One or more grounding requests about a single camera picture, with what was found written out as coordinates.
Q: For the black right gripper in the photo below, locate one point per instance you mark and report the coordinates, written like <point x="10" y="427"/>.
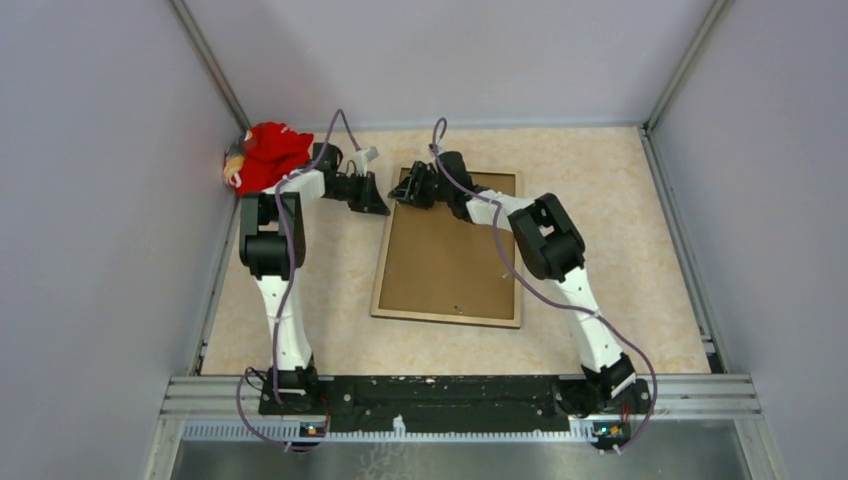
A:
<point x="418" y="175"/>

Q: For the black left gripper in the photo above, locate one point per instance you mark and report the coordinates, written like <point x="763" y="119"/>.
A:
<point x="369" y="200"/>

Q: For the brown cardboard backing board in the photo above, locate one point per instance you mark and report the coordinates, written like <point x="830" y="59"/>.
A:
<point x="450" y="258"/>

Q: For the wooden picture frame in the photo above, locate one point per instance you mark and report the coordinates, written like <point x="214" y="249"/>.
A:
<point x="444" y="318"/>

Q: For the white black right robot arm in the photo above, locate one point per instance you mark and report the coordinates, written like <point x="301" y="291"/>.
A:
<point x="552" y="250"/>

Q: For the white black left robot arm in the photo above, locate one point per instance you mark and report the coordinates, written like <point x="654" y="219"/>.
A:
<point x="272" y="246"/>

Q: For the red crumpled cloth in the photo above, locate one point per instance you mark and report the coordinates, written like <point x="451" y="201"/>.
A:
<point x="261" y="156"/>

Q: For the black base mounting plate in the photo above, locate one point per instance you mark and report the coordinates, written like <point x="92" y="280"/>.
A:
<point x="573" y="394"/>

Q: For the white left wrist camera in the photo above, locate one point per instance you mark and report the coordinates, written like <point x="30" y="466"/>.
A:
<point x="362" y="158"/>

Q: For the aluminium front rail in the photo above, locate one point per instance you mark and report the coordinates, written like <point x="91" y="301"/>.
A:
<point x="221" y="407"/>

